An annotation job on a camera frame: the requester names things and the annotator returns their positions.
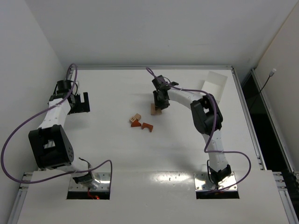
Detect red-brown arch block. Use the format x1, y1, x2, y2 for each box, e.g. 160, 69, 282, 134
141, 123, 153, 133

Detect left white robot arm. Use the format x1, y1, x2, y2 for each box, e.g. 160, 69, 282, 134
28, 80, 94, 188

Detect white perforated box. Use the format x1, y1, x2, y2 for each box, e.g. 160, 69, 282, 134
201, 71, 228, 104

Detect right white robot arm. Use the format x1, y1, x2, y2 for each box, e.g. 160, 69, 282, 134
152, 76, 231, 186

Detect red-brown triangle block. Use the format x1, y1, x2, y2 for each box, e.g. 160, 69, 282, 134
131, 120, 142, 127

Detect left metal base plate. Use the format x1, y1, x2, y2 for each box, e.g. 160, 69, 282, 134
68, 172, 111, 192

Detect light wood letter cube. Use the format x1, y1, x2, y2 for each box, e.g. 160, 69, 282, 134
129, 113, 141, 124

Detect metal base plate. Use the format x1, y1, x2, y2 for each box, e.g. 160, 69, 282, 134
193, 172, 238, 192
68, 172, 111, 192

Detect black wall cable with plug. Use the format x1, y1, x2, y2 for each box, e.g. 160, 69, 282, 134
248, 68, 277, 110

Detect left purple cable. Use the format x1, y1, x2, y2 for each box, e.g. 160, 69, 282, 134
0, 63, 113, 184

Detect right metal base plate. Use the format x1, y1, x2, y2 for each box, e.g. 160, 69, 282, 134
193, 172, 238, 192

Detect light wood plank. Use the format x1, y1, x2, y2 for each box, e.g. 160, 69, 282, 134
150, 103, 162, 116

